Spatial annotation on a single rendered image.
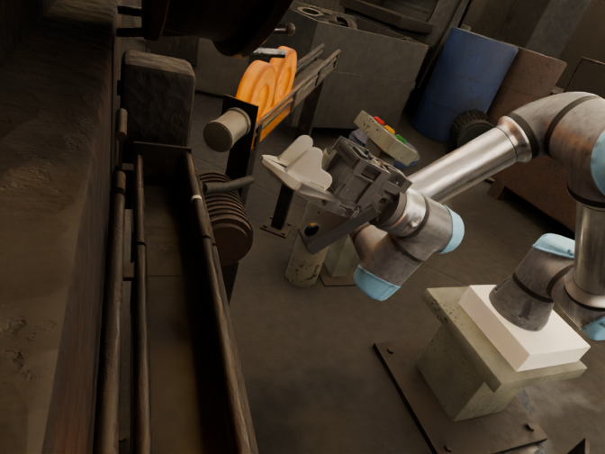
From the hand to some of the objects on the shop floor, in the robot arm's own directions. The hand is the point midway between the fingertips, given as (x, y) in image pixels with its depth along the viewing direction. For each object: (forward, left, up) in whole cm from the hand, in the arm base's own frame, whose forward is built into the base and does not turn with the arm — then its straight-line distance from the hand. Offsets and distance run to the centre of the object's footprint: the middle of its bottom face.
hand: (266, 167), depth 50 cm
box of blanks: (-104, -249, -77) cm, 280 cm away
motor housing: (-2, -30, -76) cm, 81 cm away
